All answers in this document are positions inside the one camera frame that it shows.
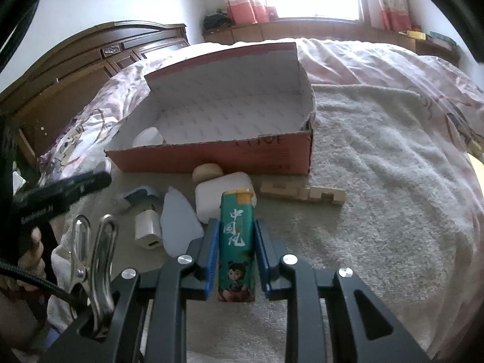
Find metal spring clip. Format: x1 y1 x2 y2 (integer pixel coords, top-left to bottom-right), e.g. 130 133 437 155
68 214 119 339

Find pale blue plastic piece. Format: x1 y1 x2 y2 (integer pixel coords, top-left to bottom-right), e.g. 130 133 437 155
160 186 205 258

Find blue handled roller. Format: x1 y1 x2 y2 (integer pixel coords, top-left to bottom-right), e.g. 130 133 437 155
120 187 161 212

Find white round container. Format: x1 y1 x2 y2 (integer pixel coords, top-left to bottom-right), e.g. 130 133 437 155
132 126 164 149

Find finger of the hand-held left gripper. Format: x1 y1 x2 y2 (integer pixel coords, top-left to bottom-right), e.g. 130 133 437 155
62 171 113 202

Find black braided cable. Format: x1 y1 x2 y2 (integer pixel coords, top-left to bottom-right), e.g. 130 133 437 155
0 259 89 307

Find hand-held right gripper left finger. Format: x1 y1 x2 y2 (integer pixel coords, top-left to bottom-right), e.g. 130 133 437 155
41 217 221 363

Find round beige wooden lid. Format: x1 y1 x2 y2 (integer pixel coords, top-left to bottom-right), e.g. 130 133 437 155
192 163 224 183

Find dark wooden headboard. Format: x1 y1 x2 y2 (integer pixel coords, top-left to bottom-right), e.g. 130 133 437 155
0 21 190 167

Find pink printed quilt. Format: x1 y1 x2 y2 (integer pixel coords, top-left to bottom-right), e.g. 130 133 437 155
38 38 484 356

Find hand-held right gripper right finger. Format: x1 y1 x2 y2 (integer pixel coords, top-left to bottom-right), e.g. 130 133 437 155
253 217 432 363

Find wooden window ledge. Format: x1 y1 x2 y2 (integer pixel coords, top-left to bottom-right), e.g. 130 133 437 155
202 17 460 65

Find wooden block puzzle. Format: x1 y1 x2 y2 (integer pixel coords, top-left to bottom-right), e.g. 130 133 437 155
260 181 346 207

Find white plastic case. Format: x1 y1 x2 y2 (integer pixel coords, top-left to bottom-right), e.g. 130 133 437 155
195 172 258 224

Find white charger plug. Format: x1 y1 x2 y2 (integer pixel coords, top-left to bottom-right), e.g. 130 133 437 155
134 210 163 250

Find person's left hand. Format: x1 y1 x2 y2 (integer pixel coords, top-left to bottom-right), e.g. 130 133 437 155
15 227 50 292

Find dark clothes pile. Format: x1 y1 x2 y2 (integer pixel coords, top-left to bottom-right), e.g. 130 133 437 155
203 12 233 30

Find green drink carton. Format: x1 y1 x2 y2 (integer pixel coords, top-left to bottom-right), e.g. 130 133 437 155
217 188 258 304

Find stack of books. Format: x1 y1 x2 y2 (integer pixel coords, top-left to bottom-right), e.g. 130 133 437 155
427 30 456 48

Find person's left forearm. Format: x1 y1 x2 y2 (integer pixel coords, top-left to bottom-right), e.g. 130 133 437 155
0 283 51 356

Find red cardboard box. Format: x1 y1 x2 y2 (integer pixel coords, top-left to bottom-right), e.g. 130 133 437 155
105 41 316 176

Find beige towel blanket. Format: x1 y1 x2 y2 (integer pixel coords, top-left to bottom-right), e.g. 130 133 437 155
49 83 477 363

